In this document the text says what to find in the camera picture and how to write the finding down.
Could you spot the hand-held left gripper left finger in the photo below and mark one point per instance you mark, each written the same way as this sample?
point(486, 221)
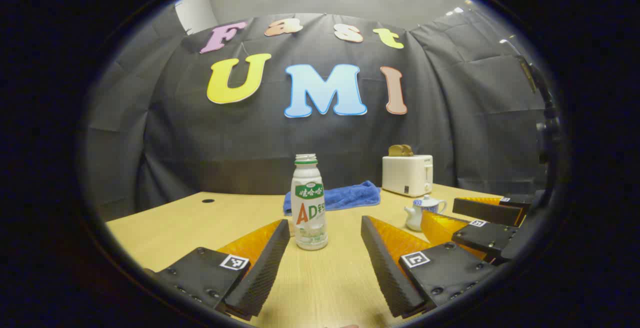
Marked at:
point(265, 268)

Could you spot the black backdrop cloth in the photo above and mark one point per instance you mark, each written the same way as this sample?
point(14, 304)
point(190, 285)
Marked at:
point(200, 142)

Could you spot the white blue teacup lid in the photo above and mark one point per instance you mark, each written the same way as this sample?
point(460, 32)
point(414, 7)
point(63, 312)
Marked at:
point(426, 201)

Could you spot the brown toast slice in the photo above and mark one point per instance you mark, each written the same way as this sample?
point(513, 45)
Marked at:
point(408, 149)
point(395, 150)

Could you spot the blue towel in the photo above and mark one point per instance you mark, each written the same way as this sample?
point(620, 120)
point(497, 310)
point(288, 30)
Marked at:
point(350, 195)

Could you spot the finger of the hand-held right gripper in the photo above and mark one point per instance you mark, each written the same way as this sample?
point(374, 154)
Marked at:
point(490, 213)
point(480, 240)

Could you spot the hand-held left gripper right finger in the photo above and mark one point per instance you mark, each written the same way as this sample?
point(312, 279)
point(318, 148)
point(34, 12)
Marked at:
point(390, 273)

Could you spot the white toaster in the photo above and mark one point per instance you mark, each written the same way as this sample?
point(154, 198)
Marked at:
point(405, 175)

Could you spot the white water bottle green label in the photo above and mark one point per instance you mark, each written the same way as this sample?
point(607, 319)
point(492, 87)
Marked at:
point(310, 218)

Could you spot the white blue-patterned teacup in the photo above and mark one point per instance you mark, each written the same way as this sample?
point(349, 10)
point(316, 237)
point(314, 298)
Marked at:
point(414, 218)

